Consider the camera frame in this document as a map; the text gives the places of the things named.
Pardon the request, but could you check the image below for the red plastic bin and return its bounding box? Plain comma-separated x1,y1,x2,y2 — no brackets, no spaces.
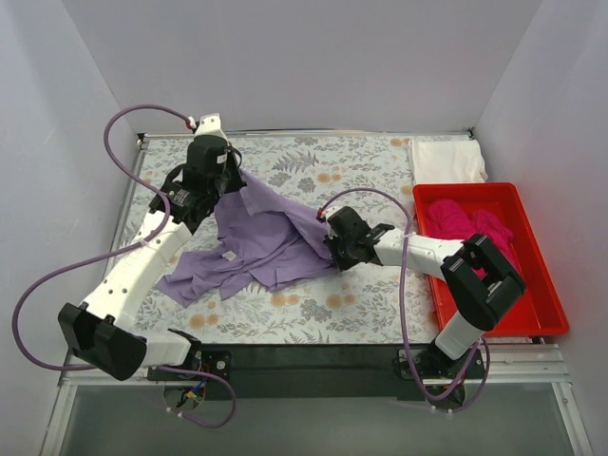
413,182,570,337

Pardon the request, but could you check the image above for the magenta t shirt in bin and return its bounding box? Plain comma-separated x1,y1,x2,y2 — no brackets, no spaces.
425,199,520,271

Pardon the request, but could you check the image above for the purple t shirt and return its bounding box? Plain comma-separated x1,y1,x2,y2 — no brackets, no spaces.
156,171,336,307

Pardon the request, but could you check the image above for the aluminium frame rail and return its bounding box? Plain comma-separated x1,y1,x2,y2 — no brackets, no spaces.
39,132,594,456

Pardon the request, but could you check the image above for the white folded t shirt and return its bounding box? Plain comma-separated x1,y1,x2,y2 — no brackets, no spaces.
409,140,488,184

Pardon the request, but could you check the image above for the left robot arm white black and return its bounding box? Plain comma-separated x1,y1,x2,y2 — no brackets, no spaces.
58,133,245,381

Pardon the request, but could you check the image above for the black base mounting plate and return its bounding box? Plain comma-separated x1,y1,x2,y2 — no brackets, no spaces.
146,344,458,401

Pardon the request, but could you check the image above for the floral table mat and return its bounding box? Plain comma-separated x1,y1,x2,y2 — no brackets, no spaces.
134,135,437,344

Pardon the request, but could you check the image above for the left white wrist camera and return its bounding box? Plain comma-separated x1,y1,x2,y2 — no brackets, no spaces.
186,113,227,140

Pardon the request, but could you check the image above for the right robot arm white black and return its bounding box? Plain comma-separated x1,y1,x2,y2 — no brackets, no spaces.
317,206,526,378

